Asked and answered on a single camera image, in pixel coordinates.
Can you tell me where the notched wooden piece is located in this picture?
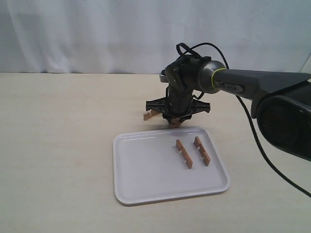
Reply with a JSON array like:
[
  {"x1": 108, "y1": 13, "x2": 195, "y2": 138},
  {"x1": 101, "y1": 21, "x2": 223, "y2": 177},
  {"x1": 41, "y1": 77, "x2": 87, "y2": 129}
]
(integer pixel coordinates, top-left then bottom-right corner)
[
  {"x1": 143, "y1": 110, "x2": 159, "y2": 121},
  {"x1": 194, "y1": 136, "x2": 210, "y2": 166},
  {"x1": 169, "y1": 118, "x2": 181, "y2": 129},
  {"x1": 176, "y1": 139, "x2": 193, "y2": 169}
]

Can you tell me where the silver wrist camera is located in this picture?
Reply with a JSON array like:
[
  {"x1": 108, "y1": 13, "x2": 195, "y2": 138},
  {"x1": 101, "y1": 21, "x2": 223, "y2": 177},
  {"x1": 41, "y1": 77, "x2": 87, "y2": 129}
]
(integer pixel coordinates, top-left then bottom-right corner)
[{"x1": 159, "y1": 70, "x2": 169, "y2": 83}]

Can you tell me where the white curtain backdrop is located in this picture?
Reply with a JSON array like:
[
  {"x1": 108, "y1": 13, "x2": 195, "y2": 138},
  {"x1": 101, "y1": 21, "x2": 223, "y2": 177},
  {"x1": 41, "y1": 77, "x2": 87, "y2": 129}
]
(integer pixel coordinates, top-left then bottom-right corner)
[{"x1": 0, "y1": 0, "x2": 311, "y2": 74}]

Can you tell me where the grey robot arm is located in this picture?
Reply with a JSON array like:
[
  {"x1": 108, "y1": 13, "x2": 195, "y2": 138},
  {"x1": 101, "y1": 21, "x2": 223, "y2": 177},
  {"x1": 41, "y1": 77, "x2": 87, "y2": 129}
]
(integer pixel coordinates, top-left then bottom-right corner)
[{"x1": 146, "y1": 55, "x2": 311, "y2": 160}]

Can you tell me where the white plastic tray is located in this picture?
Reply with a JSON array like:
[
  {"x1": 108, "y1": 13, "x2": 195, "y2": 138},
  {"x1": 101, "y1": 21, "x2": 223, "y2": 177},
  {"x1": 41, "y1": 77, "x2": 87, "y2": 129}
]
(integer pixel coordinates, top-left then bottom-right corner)
[{"x1": 113, "y1": 127, "x2": 230, "y2": 205}]

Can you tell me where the black cable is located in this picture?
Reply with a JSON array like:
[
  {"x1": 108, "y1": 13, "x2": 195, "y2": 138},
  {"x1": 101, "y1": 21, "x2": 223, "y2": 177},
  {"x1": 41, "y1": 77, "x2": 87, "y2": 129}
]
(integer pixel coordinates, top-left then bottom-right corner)
[{"x1": 176, "y1": 42, "x2": 311, "y2": 198}]

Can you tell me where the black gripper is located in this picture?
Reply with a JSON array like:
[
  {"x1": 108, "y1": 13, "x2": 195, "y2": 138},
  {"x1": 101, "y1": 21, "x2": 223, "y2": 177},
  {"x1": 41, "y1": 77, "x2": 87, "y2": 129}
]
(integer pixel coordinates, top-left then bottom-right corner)
[{"x1": 145, "y1": 85, "x2": 210, "y2": 124}]

